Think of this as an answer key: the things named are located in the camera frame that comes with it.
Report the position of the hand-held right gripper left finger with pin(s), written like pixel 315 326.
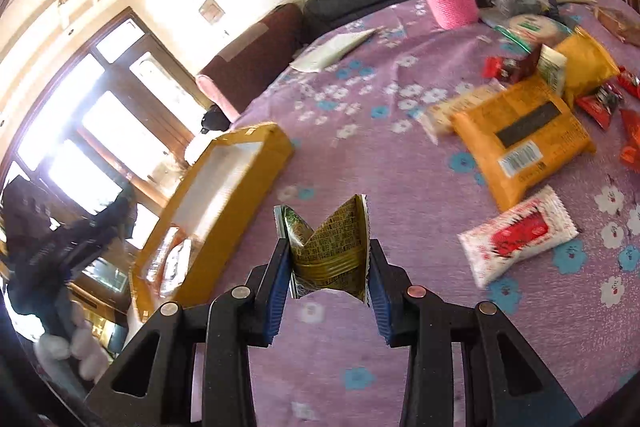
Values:
pixel 277 302

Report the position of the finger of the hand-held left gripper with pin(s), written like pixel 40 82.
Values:
pixel 119 222

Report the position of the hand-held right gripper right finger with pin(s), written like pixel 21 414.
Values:
pixel 380 307

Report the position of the green gold snack packet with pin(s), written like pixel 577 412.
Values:
pixel 325 252

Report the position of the yellow-edged cardboard box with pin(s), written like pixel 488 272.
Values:
pixel 240 207

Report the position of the white red snack packet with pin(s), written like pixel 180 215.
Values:
pixel 515 239

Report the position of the beige biscuit packet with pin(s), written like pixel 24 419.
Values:
pixel 450 109

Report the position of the large orange snack packet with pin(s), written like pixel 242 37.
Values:
pixel 520 142

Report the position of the red white candy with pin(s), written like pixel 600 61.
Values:
pixel 495 68

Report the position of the dark red snack packet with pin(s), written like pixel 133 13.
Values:
pixel 520 69

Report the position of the small white snack packet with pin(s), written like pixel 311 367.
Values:
pixel 551 69

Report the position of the person's left hand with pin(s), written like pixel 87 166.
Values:
pixel 82 332

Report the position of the wooden glass door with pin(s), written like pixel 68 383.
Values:
pixel 75 117

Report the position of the black bag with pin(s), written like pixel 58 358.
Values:
pixel 214 119

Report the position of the purple floral tablecloth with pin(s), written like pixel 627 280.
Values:
pixel 400 157

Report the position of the brown sofa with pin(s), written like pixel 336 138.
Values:
pixel 250 57

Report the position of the white paper sheet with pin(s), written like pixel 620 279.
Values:
pixel 330 49

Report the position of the red black candy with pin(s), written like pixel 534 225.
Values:
pixel 600 103

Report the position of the round green-label packet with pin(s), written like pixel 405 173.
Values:
pixel 530 27

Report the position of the yellow snack packet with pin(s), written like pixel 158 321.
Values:
pixel 587 62

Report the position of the grey crumpled bag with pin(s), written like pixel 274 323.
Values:
pixel 520 3

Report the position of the brown snack packet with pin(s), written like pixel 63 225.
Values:
pixel 617 24

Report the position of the small wall plaque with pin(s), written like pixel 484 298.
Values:
pixel 210 9

